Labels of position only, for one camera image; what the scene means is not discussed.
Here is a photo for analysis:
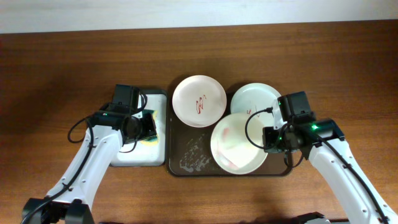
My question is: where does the yellow green sponge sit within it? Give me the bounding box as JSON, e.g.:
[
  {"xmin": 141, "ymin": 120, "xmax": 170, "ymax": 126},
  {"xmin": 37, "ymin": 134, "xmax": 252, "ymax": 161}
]
[{"xmin": 139, "ymin": 110, "xmax": 159, "ymax": 146}]

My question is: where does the pinkish white plate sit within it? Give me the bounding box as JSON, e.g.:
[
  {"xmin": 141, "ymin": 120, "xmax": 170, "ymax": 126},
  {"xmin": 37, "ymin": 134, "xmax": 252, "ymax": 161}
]
[{"xmin": 172, "ymin": 75, "xmax": 227, "ymax": 128}]

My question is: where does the white front plate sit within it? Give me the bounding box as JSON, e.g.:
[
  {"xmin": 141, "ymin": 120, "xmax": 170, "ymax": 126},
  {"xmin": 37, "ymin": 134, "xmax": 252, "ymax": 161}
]
[{"xmin": 210, "ymin": 113, "xmax": 268, "ymax": 175}]

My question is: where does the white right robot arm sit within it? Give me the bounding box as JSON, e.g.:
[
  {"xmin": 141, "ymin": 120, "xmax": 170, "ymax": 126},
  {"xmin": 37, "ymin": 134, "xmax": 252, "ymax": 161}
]
[{"xmin": 263, "ymin": 91, "xmax": 397, "ymax": 223}]

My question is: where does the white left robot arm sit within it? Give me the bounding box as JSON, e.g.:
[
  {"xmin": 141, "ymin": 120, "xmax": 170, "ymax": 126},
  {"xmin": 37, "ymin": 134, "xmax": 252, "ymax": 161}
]
[{"xmin": 22, "ymin": 85, "xmax": 157, "ymax": 223}]

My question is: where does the white soapy water tray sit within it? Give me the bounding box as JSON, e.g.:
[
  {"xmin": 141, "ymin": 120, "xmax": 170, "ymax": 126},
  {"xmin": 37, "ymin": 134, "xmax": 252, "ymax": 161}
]
[{"xmin": 111, "ymin": 90, "xmax": 169, "ymax": 167}]

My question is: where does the brown plastic tray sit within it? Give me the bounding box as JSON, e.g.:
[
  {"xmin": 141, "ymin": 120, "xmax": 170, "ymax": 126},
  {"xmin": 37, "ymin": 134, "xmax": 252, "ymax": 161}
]
[{"xmin": 166, "ymin": 100, "xmax": 293, "ymax": 178}]

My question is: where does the pale green plate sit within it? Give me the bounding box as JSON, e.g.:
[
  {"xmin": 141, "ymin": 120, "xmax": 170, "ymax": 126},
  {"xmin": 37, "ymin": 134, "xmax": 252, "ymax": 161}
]
[{"xmin": 230, "ymin": 83, "xmax": 281, "ymax": 114}]

